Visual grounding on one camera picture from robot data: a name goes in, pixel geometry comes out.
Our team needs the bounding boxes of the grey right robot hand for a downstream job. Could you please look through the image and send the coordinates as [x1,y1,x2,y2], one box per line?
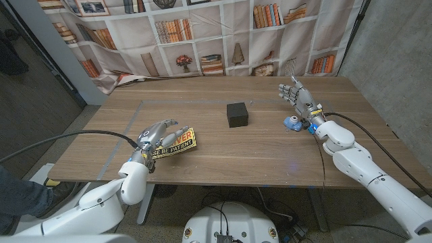
[278,76,327,126]

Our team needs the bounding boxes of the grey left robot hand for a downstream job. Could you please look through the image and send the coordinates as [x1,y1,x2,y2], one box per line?
[130,119,190,173]

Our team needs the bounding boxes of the yellow black bumper sticker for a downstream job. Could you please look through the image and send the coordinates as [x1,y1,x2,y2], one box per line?
[151,127,198,159]

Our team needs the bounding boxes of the black cube block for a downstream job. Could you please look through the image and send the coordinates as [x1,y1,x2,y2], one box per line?
[226,102,249,128]

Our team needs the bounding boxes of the white table leg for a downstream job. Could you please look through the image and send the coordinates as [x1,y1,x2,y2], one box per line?
[136,184,156,225]
[308,188,329,233]

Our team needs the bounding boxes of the black backdrop stand pole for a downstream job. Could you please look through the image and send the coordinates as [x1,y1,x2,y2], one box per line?
[337,0,371,77]

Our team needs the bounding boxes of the dark person shoe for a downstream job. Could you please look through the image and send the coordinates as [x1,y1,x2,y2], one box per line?
[35,182,80,219]

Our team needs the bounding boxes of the printed bookshelf backdrop cloth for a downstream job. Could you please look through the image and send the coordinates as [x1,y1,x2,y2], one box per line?
[36,0,367,95]

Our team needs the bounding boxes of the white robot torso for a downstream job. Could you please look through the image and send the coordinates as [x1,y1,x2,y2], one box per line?
[182,201,280,243]

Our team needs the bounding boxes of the floor power strip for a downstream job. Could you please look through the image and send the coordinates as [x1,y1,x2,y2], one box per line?
[283,224,308,242]

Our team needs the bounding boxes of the person leg in jeans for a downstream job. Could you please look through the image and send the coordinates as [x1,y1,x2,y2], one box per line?
[0,165,55,236]

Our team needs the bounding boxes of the small blue toy camera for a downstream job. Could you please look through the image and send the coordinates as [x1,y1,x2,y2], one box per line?
[283,115,304,132]

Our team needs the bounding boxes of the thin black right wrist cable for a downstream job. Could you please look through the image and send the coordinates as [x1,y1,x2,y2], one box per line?
[313,132,327,188]

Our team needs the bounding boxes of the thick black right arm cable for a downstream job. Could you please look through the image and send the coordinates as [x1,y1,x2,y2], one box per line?
[323,112,432,198]

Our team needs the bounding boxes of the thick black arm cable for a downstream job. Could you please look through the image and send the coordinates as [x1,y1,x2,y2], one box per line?
[323,112,432,198]
[0,130,140,163]

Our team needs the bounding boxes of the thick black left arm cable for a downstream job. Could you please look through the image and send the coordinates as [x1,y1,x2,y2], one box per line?
[0,130,140,163]

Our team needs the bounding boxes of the grey floor cable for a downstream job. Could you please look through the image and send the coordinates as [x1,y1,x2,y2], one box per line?
[257,187,294,221]

